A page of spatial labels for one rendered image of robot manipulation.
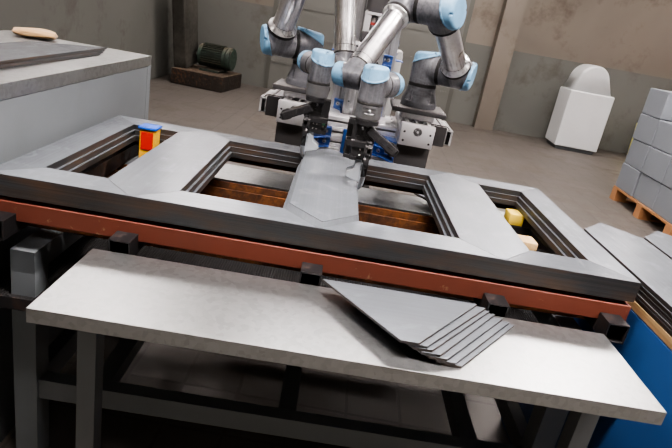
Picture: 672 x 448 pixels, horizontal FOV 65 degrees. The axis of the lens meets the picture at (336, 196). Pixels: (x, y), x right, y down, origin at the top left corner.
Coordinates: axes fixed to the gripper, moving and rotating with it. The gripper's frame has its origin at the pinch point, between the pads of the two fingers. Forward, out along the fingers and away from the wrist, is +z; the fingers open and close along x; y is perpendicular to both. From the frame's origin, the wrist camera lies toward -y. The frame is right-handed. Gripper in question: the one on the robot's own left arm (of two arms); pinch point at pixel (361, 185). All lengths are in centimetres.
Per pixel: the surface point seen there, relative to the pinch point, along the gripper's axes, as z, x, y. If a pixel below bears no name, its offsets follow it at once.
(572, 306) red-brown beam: 10, 37, -53
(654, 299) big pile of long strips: 4, 38, -72
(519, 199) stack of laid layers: 3, -26, -58
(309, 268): 10.0, 39.8, 11.1
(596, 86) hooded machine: -14, -653, -365
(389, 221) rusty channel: 16.5, -18.0, -13.3
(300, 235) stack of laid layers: 3.4, 37.0, 14.5
